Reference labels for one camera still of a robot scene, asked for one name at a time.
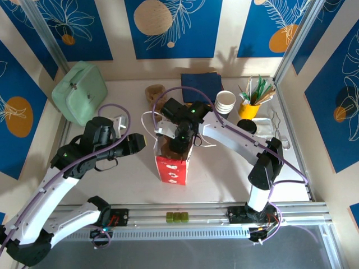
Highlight red white paper bag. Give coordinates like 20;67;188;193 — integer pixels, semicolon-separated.
141;110;217;187

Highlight black cup lid stack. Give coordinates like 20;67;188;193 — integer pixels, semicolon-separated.
237;119;258;135

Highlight mint green zip case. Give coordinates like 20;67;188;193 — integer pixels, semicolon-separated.
52;61;109;126

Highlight brown cardboard cup carrier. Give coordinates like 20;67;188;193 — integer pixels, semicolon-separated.
145;85;166;109

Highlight navy blue napkin stack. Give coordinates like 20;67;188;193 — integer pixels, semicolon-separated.
180;72;224;103

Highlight white black paper cup stack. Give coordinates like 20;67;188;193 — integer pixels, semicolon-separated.
214;90;237;118

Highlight yellow straw holder cup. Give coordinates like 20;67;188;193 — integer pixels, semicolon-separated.
237;100;261;120

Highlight green wrapped straw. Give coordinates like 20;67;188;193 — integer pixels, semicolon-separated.
253;74;263;99
253;80;273;102

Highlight brown wrapped straw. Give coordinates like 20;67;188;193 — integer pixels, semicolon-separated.
257;89;277;104

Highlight small circuit board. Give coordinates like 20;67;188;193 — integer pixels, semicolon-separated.
89;225;113;239

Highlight metal tongs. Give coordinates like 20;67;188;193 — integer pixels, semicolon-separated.
266;110;291;151

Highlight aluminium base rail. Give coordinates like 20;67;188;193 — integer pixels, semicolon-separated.
27;202;329;228

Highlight grey slotted cable duct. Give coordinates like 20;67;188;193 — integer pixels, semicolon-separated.
70;226;252;242

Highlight aluminium frame post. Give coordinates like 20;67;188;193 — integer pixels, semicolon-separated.
21;0;70;72
273;0;328;85

